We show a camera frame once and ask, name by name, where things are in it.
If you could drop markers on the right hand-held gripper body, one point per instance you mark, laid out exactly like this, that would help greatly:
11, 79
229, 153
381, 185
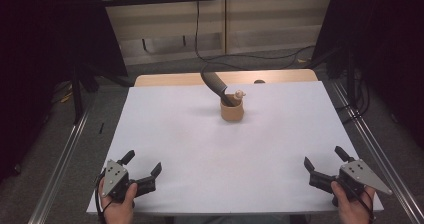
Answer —
363, 179

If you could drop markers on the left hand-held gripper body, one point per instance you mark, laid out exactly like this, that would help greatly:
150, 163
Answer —
114, 180

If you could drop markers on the tan cup with small figure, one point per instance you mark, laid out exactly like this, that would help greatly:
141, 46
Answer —
231, 112

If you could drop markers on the person's left hand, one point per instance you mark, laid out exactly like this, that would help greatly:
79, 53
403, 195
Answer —
119, 211

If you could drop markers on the person's right hand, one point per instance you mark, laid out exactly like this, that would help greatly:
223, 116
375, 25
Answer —
355, 212

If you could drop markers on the small black strip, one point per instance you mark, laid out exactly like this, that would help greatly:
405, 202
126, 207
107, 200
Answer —
101, 128

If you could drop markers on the white board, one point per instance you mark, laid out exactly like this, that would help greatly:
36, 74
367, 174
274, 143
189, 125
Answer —
213, 170

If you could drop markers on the black metal stand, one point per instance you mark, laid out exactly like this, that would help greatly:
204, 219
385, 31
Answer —
78, 94

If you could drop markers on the wooden table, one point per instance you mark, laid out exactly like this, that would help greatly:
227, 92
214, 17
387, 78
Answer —
173, 79

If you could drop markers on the dark curtain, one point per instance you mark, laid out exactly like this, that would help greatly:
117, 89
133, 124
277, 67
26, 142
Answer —
383, 50
50, 50

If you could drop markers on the small dark round object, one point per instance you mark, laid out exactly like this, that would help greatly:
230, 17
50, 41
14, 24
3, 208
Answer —
259, 81

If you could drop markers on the aluminium rail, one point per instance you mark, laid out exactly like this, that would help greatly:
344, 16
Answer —
380, 144
63, 157

